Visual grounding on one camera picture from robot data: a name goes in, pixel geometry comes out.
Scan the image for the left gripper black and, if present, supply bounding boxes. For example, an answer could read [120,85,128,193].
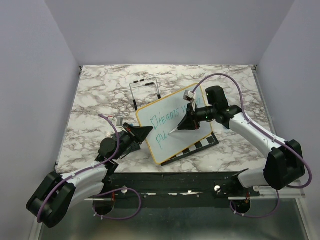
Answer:
[113,122,153,160]

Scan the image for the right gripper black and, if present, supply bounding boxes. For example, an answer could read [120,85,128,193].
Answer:
[177,102,217,131]

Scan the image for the yellow framed whiteboard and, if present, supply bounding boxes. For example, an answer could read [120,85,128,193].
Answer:
[135,83,213,165]

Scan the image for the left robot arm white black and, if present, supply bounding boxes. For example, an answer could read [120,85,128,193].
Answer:
[26,123,153,228]

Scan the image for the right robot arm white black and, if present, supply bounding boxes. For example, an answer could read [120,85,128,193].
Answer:
[177,86,306,196]

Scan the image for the dark grey lego baseplate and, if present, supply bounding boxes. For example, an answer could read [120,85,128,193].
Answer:
[114,131,141,159]

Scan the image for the black white chessboard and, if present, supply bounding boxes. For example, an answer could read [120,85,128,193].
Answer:
[160,132,220,167]

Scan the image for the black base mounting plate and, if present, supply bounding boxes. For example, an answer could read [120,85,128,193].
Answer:
[95,172,260,209]

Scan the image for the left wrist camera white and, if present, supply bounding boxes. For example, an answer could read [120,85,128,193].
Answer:
[112,115,124,127]

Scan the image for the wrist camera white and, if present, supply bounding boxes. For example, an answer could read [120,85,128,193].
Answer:
[112,115,124,127]
[183,90,196,102]

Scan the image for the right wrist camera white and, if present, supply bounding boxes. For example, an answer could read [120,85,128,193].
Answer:
[183,90,196,102]

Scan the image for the wire whiteboard stand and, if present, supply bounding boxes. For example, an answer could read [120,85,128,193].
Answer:
[129,77,162,111]

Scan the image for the aluminium rail frame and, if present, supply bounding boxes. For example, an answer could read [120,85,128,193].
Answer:
[27,64,311,240]

